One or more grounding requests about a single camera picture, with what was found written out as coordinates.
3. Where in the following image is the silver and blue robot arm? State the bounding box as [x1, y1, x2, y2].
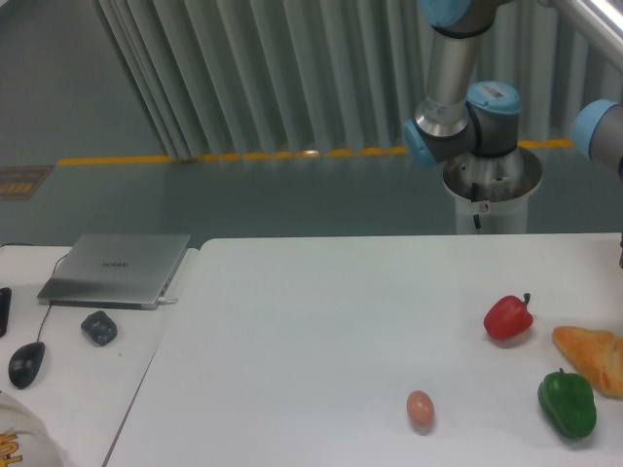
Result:
[403, 1, 622, 180]

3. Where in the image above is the red bell pepper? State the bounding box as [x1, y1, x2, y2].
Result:
[483, 293, 533, 341]

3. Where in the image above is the green bell pepper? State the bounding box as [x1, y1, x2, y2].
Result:
[537, 368, 597, 440]

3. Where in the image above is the white laptop plug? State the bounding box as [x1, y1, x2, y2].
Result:
[158, 297, 178, 305]

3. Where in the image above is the grey pleated curtain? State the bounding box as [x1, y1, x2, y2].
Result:
[94, 1, 622, 160]

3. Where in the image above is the silver closed laptop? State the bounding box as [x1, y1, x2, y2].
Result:
[38, 233, 190, 309]

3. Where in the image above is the brown egg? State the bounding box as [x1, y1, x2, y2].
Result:
[406, 390, 435, 430]

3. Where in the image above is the golden bread loaf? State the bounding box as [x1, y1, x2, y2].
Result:
[552, 326, 622, 399]

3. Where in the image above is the black device at left edge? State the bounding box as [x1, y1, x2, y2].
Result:
[0, 287, 12, 337]

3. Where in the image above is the black computer mouse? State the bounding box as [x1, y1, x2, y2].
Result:
[8, 341, 46, 389]

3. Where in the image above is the white cap with yellow letters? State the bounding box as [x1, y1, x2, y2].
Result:
[1, 392, 63, 467]

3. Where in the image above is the black pedestal cable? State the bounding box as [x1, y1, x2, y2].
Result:
[469, 181, 483, 233]

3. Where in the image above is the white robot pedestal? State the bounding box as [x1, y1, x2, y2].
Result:
[443, 147, 542, 234]

